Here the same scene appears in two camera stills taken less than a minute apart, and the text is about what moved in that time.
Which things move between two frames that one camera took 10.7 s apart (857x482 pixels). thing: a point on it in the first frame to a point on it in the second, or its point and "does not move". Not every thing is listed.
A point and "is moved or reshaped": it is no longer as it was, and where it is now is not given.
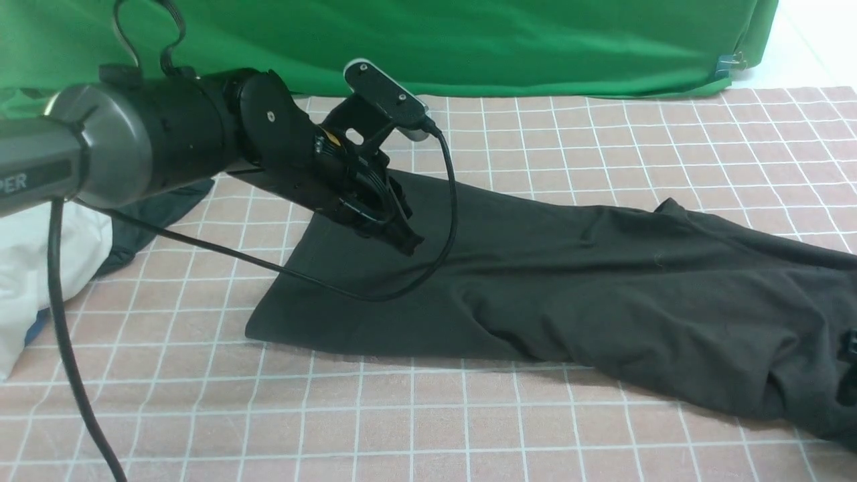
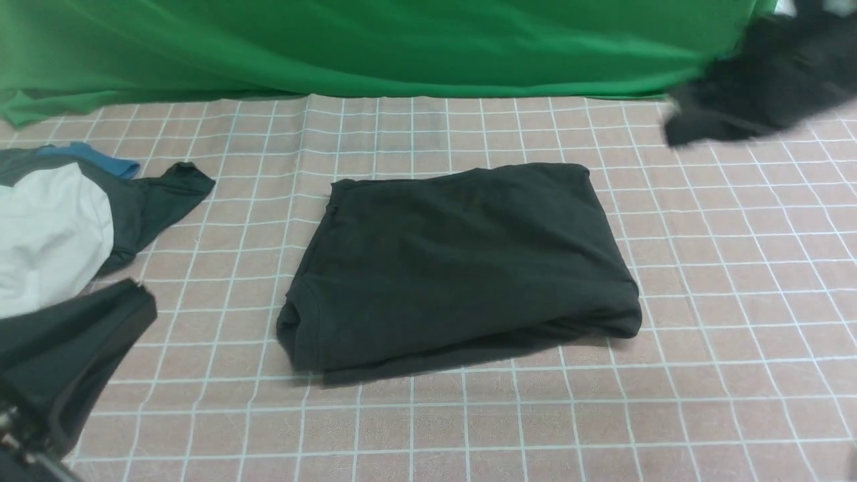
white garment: (86, 242) does not move
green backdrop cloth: (452, 47) does not move
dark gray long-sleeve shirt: (507, 275) is moved or reshaped
